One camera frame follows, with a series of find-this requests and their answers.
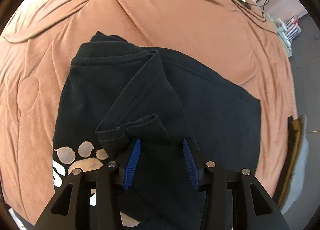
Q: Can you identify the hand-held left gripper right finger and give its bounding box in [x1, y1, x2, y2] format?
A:
[182, 138, 292, 230]

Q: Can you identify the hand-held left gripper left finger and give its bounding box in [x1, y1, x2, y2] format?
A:
[34, 138, 142, 230]

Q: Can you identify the black bear print t-shirt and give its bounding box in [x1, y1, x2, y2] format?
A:
[52, 31, 262, 230]

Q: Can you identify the tan folded garment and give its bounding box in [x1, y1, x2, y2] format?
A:
[275, 117, 304, 205]

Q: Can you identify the grey folded garment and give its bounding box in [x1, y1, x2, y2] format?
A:
[281, 115, 310, 214]

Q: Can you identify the white nightstand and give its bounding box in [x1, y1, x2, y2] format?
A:
[277, 30, 300, 57]

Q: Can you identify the striped gift bag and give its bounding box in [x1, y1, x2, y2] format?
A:
[281, 15, 303, 40]

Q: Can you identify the thin black device cable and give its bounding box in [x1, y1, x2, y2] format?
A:
[222, 0, 270, 23]

